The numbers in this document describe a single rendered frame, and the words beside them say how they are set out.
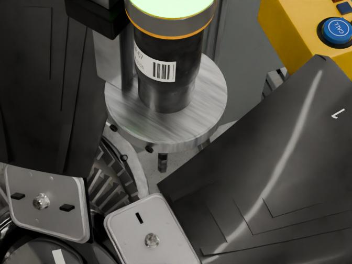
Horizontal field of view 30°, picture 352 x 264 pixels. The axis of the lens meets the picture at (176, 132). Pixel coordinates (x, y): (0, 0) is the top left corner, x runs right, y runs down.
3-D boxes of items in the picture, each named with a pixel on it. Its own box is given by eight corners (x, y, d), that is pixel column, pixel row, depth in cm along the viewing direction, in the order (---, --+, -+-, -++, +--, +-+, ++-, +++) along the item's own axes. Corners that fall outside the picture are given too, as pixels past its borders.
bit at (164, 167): (172, 173, 45) (174, 135, 41) (156, 177, 45) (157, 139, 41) (167, 160, 46) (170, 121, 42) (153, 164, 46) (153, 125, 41)
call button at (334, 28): (316, 28, 91) (319, 20, 89) (341, 20, 92) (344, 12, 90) (330, 50, 89) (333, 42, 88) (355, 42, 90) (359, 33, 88)
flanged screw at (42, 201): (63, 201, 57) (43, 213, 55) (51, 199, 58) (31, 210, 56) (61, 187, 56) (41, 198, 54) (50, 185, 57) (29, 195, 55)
